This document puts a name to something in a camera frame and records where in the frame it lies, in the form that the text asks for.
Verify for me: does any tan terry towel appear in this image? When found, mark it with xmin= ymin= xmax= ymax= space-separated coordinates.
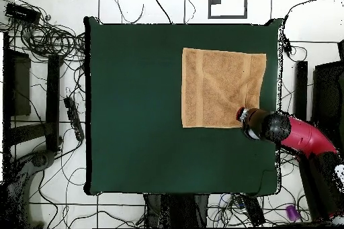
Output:
xmin=181 ymin=47 xmax=267 ymax=129

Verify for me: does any dark flat panel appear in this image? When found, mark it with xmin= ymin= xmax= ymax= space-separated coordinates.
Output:
xmin=10 ymin=50 xmax=32 ymax=117

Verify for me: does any black upright bar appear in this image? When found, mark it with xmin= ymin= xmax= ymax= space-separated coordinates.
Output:
xmin=294 ymin=60 xmax=309 ymax=121

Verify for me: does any dark monitor panel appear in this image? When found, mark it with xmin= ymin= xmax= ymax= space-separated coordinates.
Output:
xmin=310 ymin=60 xmax=344 ymax=138

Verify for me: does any black keyboard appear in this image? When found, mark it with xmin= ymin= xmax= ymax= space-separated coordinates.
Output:
xmin=236 ymin=193 xmax=266 ymax=227

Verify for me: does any dark green tablecloth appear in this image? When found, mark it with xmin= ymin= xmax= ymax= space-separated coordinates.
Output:
xmin=83 ymin=15 xmax=283 ymax=197

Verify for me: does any small purple object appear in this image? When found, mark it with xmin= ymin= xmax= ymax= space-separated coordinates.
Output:
xmin=285 ymin=203 xmax=300 ymax=222

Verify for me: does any black power strip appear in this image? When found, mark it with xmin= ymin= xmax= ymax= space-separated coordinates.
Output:
xmin=63 ymin=96 xmax=85 ymax=142

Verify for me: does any gray tripod base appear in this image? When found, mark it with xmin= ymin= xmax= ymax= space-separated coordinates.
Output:
xmin=25 ymin=149 xmax=57 ymax=172

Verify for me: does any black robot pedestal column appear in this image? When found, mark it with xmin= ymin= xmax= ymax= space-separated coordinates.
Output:
xmin=144 ymin=193 xmax=209 ymax=228

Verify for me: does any black stand frame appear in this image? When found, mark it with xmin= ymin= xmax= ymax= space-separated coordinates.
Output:
xmin=2 ymin=32 xmax=64 ymax=154

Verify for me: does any black box with cables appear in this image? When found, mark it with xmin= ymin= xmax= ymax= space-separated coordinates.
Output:
xmin=5 ymin=2 xmax=42 ymax=26

